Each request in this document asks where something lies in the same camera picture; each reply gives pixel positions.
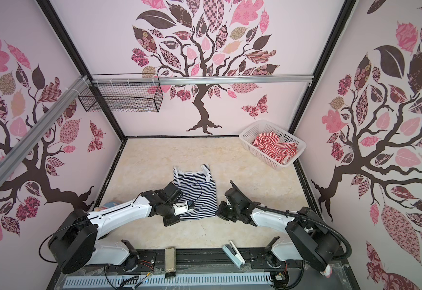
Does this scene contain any silver aluminium bar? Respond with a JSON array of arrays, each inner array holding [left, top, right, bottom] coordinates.
[[91, 74, 314, 85], [0, 76, 90, 187]]

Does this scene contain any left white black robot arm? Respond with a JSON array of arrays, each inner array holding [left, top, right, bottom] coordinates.
[[48, 182, 194, 274]]

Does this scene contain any pink white small toy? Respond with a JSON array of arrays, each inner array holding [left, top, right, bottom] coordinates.
[[322, 265, 333, 278]]

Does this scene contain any white plastic laundry basket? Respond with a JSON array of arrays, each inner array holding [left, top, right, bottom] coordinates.
[[239, 120, 306, 170]]

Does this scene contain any navy white striped tank top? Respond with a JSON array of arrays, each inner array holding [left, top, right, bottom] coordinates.
[[173, 164, 218, 221]]

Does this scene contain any grey rectangular block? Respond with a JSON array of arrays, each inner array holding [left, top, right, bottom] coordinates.
[[165, 247, 177, 279]]

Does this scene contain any red white striped tank top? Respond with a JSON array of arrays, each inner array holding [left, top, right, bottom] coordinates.
[[252, 132, 298, 165]]

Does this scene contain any white slotted cable duct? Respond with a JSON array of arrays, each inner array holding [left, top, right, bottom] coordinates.
[[57, 273, 272, 290]]

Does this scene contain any silver left aluminium bar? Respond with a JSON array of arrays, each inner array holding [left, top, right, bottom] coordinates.
[[0, 76, 90, 187]]

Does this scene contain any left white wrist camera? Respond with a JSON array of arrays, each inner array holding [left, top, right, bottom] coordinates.
[[172, 201, 195, 216]]

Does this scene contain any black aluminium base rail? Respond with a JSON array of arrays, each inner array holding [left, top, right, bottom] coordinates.
[[56, 246, 349, 271]]

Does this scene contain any plush doll striped hat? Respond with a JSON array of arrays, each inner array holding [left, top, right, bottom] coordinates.
[[94, 201, 122, 211]]

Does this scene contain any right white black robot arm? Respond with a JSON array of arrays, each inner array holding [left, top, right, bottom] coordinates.
[[216, 182, 344, 272]]

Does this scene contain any white stapler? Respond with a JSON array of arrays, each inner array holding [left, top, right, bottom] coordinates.
[[222, 240, 246, 268]]

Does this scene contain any black wire mesh basket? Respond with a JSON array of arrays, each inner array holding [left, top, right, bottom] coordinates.
[[78, 72, 163, 113]]

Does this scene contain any silver rear aluminium bar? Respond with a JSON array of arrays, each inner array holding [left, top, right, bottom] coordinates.
[[91, 74, 314, 85]]

